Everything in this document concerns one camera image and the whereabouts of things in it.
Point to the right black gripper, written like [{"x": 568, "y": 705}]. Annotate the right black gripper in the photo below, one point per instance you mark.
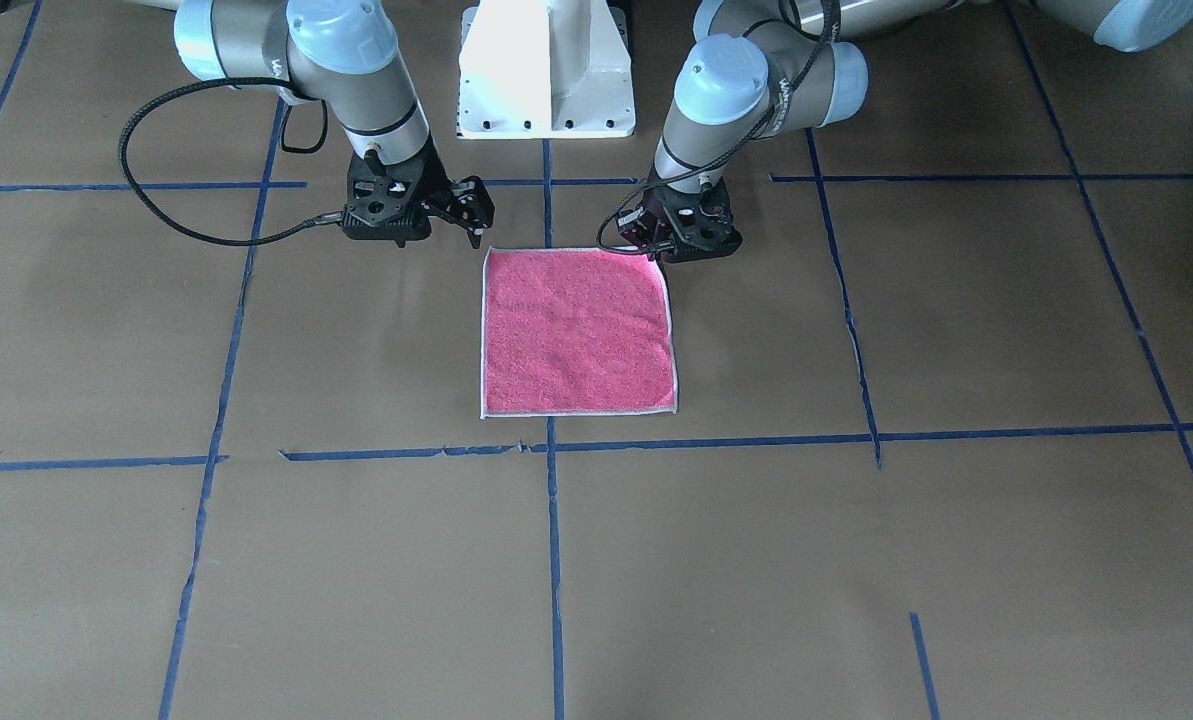
[{"x": 463, "y": 203}]

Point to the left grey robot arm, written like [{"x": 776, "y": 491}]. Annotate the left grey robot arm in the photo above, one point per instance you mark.
[{"x": 756, "y": 70}]

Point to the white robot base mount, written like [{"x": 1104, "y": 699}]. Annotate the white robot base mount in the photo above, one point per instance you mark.
[{"x": 545, "y": 69}]

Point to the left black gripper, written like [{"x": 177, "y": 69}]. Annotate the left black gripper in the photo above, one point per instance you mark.
[{"x": 644, "y": 226}]

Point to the pink towel white edge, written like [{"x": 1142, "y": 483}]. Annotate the pink towel white edge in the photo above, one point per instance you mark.
[{"x": 575, "y": 332}]

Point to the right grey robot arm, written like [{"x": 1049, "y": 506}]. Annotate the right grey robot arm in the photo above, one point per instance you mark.
[{"x": 346, "y": 54}]

